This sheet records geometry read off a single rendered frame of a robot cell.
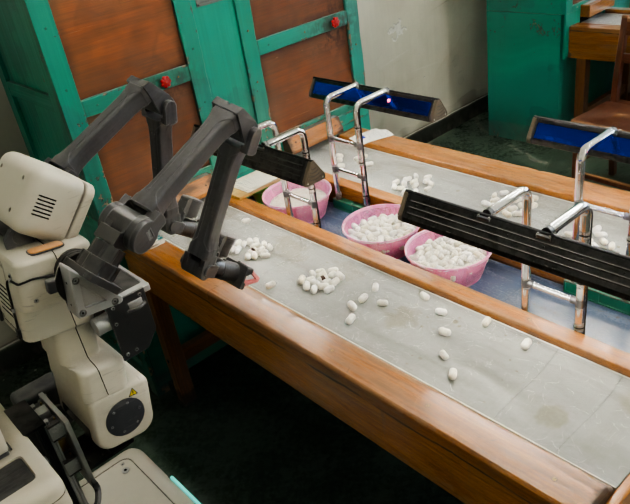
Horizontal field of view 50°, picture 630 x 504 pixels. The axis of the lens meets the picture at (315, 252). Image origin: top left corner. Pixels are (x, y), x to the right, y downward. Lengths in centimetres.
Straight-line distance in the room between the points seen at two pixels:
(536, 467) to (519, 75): 352
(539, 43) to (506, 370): 312
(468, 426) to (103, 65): 164
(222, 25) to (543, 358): 166
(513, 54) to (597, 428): 339
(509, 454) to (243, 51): 182
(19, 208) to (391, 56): 333
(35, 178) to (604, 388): 131
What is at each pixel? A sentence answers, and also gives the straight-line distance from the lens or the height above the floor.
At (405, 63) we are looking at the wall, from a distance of 463.
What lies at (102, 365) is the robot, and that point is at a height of 89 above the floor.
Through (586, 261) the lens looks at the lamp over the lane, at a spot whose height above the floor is 109.
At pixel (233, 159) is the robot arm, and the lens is 167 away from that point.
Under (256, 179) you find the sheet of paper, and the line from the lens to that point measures 274.
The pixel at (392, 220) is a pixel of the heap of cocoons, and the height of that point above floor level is 74.
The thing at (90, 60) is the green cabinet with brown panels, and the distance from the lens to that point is 243.
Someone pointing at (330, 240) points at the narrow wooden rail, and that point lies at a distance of 224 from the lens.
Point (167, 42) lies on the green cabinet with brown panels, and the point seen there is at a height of 136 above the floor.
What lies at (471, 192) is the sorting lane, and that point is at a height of 74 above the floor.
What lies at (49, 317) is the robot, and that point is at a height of 106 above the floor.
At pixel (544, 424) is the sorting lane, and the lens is 159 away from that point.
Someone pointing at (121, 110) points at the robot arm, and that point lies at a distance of 190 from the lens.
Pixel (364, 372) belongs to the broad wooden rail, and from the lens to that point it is 168.
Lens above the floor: 186
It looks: 30 degrees down
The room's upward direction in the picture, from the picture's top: 9 degrees counter-clockwise
